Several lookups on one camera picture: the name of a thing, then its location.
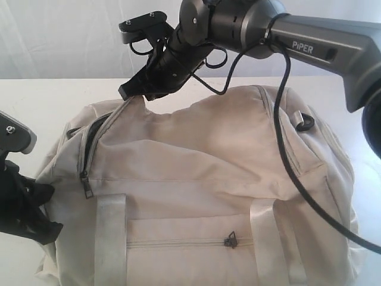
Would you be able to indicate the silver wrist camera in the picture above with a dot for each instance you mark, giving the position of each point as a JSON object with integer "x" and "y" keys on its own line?
{"x": 15, "y": 136}
{"x": 152, "y": 26}

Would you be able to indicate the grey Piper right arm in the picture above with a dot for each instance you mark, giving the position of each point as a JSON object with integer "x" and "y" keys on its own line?
{"x": 258, "y": 29}

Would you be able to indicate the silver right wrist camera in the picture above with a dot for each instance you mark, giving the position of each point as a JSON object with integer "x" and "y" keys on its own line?
{"x": 152, "y": 26}

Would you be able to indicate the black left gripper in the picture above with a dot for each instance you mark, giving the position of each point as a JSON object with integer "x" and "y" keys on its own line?
{"x": 21, "y": 198}

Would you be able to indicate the white fabric duffel bag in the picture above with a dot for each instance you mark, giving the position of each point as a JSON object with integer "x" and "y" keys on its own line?
{"x": 195, "y": 197}

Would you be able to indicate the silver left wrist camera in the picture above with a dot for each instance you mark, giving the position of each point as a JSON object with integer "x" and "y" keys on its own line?
{"x": 15, "y": 136}

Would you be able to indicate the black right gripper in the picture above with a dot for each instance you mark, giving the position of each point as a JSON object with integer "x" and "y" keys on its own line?
{"x": 171, "y": 67}

